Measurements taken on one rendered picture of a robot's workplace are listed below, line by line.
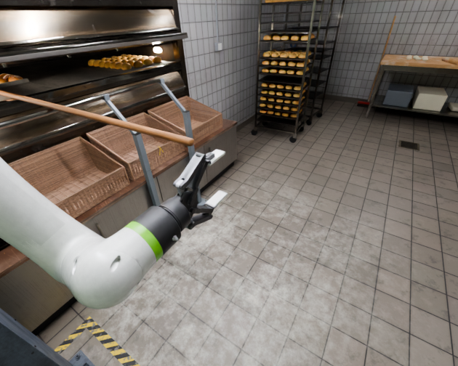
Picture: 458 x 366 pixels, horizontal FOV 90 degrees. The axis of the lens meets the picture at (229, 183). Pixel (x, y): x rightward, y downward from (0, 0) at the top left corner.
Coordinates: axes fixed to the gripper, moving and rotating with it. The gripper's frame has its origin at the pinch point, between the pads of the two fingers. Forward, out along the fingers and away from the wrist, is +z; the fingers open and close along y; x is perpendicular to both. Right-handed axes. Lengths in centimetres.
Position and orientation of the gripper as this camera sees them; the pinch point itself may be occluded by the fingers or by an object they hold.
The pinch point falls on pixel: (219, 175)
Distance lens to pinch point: 63.2
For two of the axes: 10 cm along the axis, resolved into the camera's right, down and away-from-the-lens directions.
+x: 8.4, 2.9, -4.5
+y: 0.4, 8.1, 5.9
